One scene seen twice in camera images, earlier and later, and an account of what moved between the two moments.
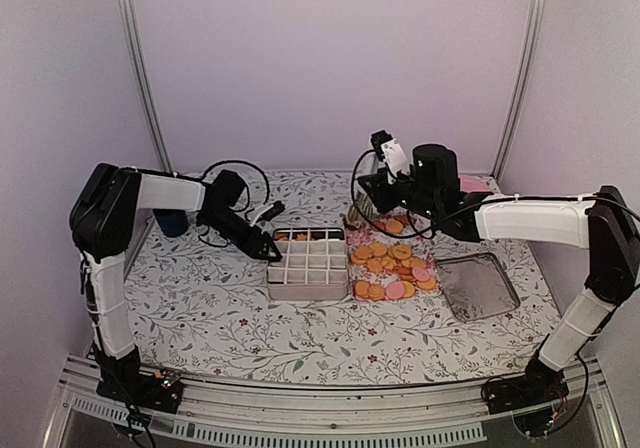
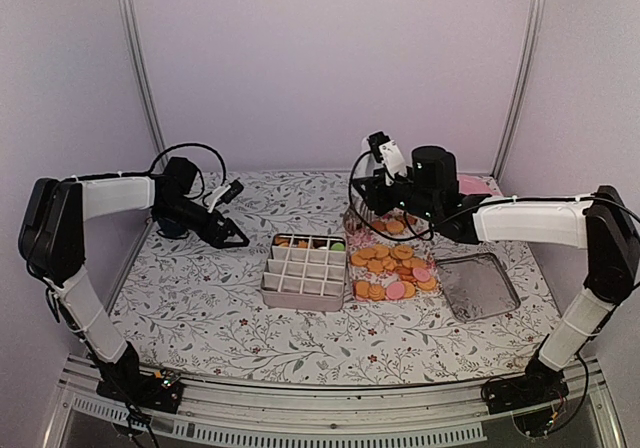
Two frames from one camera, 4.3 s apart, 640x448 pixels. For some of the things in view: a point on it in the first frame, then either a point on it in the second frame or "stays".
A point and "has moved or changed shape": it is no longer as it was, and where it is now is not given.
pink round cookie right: x=420 y=274 stays
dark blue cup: x=172 y=222 stays
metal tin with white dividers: x=314 y=265 has moved or changed shape
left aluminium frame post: x=143 y=72 stays
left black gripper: x=258 y=247 → x=217 y=237
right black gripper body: x=386 y=202 stays
